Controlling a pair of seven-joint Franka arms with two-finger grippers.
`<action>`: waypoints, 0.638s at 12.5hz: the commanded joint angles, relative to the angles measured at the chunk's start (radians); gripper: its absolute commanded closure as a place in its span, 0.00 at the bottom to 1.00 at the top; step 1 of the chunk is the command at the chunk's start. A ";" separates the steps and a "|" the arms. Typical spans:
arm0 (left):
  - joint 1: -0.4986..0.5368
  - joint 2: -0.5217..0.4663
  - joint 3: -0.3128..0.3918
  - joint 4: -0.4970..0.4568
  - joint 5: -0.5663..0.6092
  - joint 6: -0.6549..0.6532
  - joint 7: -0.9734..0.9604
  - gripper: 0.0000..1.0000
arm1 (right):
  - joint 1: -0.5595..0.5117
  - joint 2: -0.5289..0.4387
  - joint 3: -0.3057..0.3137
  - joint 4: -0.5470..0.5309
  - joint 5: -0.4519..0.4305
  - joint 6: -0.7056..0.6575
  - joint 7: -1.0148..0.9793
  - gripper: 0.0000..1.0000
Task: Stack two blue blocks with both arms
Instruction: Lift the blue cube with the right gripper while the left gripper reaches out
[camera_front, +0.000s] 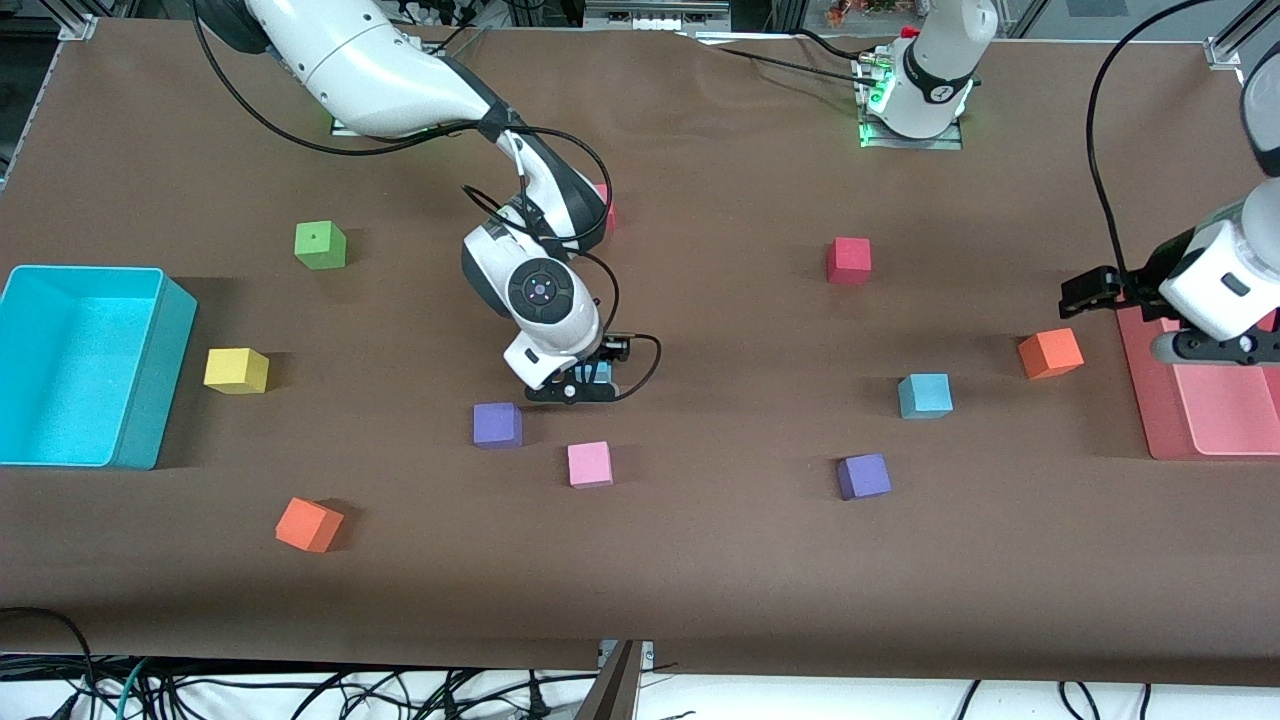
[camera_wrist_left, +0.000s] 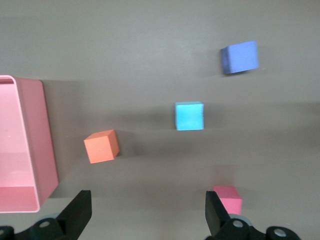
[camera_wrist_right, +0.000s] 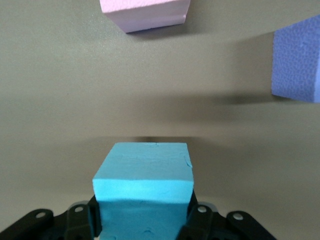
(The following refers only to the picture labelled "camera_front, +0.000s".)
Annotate yellow foam cube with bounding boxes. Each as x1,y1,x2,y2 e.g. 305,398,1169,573
203,347,270,395

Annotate pink plastic bin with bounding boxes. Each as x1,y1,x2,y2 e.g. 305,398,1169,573
1115,300,1280,462

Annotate purple foam cube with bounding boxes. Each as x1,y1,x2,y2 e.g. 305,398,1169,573
472,402,524,449
836,453,892,501

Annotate teal floor cable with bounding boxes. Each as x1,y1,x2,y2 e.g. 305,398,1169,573
113,657,153,720

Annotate cyan plastic bin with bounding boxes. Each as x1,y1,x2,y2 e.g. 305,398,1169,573
0,265,199,471

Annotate orange foam cube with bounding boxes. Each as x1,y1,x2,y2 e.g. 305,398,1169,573
275,496,345,554
1018,328,1085,380

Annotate aluminium frame profile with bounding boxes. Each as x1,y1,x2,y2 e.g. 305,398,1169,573
1205,0,1280,71
55,0,101,41

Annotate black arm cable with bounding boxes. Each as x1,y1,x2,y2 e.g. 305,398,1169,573
1086,0,1216,279
190,0,663,401

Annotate green foam cube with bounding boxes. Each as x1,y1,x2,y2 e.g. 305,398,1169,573
294,220,348,271

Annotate black cable on table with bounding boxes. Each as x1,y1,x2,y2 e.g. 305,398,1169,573
700,28,881,77

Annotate black looped floor cable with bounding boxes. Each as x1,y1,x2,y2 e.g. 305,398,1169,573
0,607,98,720

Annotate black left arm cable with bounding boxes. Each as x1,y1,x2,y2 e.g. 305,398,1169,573
1086,0,1216,279

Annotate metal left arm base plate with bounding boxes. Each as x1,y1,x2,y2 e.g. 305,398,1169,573
858,120,964,151

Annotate brown table cover sheet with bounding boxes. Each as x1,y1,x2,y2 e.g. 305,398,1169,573
0,18,1280,689

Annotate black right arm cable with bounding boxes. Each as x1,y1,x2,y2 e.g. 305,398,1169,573
190,0,663,401

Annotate pink foam cube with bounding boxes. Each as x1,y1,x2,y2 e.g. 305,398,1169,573
567,441,614,490

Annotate grey equipment box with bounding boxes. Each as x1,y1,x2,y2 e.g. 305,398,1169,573
583,0,733,33

